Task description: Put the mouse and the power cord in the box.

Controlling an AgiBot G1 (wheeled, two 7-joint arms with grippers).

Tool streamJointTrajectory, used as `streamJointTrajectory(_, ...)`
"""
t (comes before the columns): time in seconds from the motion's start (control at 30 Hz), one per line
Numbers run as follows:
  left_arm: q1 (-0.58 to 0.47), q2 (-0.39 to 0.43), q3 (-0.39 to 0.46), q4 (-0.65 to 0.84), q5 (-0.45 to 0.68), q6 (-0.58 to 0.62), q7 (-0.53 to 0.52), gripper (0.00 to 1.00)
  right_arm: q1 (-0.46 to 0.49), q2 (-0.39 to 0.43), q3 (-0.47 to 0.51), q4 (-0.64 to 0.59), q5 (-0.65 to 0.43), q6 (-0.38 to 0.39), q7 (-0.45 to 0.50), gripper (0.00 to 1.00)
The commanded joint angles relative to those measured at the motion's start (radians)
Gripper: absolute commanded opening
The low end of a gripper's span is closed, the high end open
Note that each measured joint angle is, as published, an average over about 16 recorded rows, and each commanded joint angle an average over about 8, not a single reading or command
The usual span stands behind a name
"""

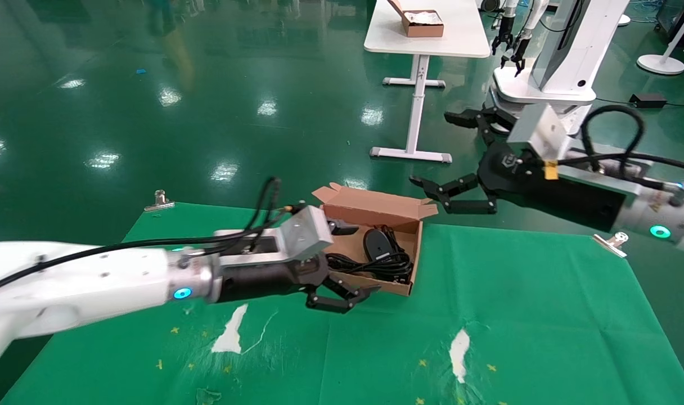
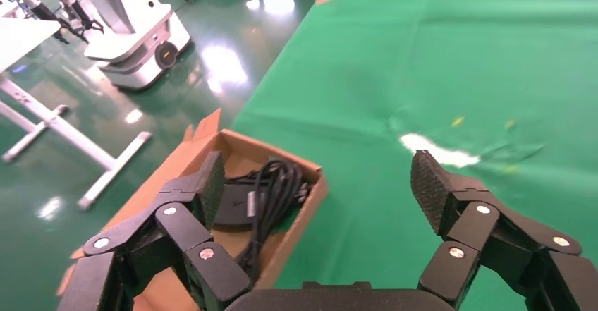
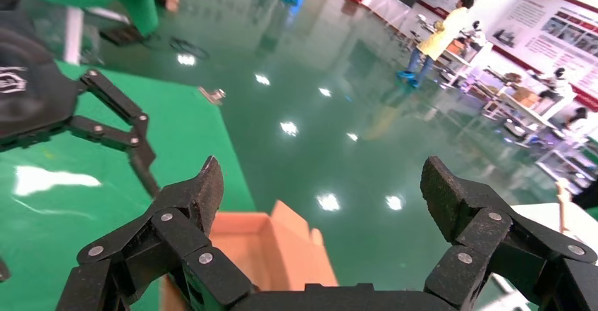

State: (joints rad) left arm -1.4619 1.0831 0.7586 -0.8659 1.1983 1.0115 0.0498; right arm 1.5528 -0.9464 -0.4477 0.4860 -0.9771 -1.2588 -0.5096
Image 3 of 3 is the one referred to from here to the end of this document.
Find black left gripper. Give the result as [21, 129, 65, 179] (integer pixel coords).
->
[0, 12, 162, 199]

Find dark haired person in white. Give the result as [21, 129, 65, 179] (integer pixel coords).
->
[563, 106, 598, 144]

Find person in yellow coat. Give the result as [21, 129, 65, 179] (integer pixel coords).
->
[396, 0, 475, 89]

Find green table cloth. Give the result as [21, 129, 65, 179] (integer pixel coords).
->
[0, 60, 257, 311]

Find black object under table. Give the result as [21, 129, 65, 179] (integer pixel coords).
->
[99, 23, 147, 47]

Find open brown cardboard box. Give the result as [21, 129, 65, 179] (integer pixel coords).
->
[159, 200, 340, 311]

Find wall poster board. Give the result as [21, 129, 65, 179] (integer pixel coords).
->
[488, 0, 598, 111]

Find cardboard box on work table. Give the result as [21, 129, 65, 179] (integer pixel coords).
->
[511, 87, 540, 109]

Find silver metal clip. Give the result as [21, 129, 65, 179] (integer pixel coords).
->
[198, 85, 226, 107]

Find seated person in white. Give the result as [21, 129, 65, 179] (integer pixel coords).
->
[537, 67, 576, 114]

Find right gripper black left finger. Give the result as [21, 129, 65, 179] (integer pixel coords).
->
[56, 155, 253, 311]

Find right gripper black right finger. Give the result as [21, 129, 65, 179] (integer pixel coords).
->
[419, 155, 598, 311]

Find white work table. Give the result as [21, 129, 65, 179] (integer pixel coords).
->
[481, 73, 575, 137]

